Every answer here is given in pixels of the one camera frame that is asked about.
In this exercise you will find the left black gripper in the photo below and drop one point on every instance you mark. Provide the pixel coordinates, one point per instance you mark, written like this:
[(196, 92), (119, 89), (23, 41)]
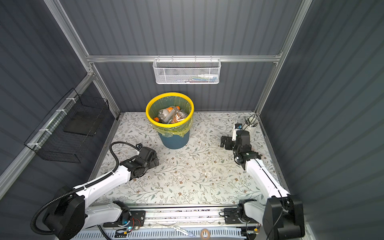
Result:
[(154, 163)]

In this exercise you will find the brown tea bottle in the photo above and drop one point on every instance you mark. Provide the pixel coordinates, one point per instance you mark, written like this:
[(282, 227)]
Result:
[(178, 115)]

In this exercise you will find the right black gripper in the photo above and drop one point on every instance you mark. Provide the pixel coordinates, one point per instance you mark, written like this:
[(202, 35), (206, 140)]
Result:
[(229, 140)]

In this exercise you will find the white wire wall basket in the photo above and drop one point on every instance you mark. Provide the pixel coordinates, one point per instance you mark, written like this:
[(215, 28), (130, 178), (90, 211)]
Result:
[(185, 72)]

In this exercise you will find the tape roll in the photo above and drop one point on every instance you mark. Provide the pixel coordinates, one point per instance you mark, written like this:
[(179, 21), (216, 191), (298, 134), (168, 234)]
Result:
[(205, 234)]

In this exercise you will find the floral table mat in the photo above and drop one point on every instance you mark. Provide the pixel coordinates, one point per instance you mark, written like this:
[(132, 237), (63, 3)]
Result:
[(200, 173)]

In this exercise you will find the teal bin yellow rim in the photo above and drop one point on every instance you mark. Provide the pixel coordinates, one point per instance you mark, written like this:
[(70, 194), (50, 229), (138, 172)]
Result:
[(173, 136)]

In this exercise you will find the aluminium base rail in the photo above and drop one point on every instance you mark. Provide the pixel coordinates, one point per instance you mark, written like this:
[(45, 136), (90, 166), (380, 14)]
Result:
[(180, 214)]

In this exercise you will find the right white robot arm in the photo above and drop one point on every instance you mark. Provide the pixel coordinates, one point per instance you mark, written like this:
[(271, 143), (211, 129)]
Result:
[(267, 186)]

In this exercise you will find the white tube in basket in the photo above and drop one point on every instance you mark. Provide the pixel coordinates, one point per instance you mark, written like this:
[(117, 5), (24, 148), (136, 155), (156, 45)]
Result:
[(209, 77)]

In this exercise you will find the orange label small bottle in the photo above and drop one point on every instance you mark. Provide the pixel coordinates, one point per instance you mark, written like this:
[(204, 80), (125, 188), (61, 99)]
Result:
[(166, 115)]

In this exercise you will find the black wire side basket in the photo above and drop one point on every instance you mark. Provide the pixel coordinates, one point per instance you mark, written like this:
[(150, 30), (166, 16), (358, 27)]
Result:
[(68, 133)]

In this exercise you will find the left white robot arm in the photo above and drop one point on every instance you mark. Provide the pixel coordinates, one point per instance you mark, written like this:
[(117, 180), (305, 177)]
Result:
[(72, 210)]

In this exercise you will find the white cup with tools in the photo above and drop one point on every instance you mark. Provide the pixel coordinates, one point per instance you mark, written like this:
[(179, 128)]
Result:
[(251, 124)]

